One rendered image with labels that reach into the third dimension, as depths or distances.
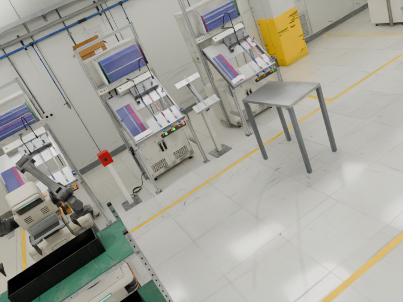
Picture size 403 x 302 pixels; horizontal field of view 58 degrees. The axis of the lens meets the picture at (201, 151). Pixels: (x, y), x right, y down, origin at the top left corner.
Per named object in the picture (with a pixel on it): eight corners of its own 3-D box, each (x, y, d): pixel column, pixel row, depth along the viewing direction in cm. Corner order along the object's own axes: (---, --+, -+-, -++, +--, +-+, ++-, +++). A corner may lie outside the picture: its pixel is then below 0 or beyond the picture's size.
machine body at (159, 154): (196, 156, 504) (178, 117, 477) (153, 183, 485) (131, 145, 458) (178, 145, 560) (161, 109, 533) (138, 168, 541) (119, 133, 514)
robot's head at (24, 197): (11, 202, 264) (2, 195, 250) (38, 186, 270) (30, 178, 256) (20, 217, 259) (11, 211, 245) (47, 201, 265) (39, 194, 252)
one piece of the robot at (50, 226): (39, 249, 273) (22, 228, 264) (72, 227, 281) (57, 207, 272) (41, 260, 260) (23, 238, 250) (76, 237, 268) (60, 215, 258)
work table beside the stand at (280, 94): (310, 174, 373) (289, 105, 338) (263, 159, 430) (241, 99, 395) (337, 150, 389) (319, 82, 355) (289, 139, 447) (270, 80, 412)
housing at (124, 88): (154, 80, 471) (153, 74, 458) (121, 98, 458) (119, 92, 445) (151, 76, 473) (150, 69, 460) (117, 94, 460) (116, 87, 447)
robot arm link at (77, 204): (66, 185, 217) (55, 196, 214) (72, 189, 208) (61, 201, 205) (80, 197, 223) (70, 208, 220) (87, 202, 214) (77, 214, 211)
